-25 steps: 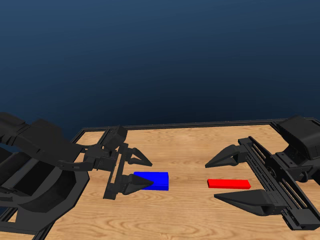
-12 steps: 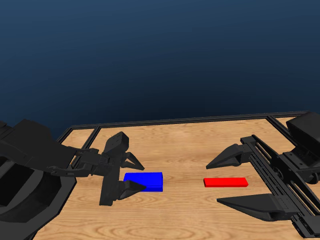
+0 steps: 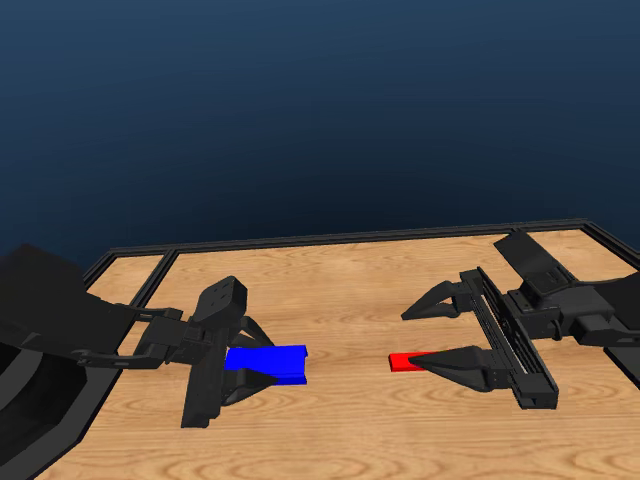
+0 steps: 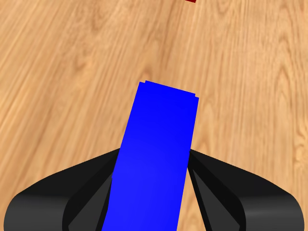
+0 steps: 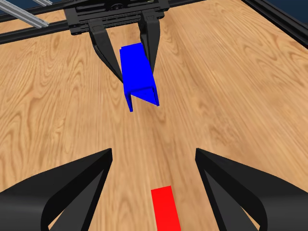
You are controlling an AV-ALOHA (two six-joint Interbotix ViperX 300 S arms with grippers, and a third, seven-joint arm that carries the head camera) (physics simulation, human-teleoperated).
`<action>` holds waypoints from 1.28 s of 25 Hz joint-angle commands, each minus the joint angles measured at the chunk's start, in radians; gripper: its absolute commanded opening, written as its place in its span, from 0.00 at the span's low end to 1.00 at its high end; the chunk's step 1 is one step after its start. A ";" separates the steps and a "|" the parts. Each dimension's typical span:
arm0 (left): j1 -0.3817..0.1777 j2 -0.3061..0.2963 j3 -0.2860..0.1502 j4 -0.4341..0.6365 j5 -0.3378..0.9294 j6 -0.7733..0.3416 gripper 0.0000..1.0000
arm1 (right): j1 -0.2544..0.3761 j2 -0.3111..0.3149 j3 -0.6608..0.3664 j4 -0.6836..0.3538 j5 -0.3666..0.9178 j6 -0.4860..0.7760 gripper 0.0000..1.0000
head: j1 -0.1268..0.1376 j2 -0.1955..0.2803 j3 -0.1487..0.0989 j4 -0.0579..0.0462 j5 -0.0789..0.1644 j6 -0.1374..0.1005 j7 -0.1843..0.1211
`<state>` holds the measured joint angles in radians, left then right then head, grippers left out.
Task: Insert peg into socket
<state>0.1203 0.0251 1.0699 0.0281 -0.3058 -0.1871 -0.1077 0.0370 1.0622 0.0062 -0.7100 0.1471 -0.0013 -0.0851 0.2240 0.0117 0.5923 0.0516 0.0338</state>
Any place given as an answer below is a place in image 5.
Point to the black table frame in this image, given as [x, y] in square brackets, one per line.
[24, 32]

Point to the silver aluminium extrusion bar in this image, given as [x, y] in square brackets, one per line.
[44, 2]
[21, 15]

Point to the blue hollow socket block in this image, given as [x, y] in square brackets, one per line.
[136, 69]

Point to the thin red peg bar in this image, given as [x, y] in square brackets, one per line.
[166, 209]

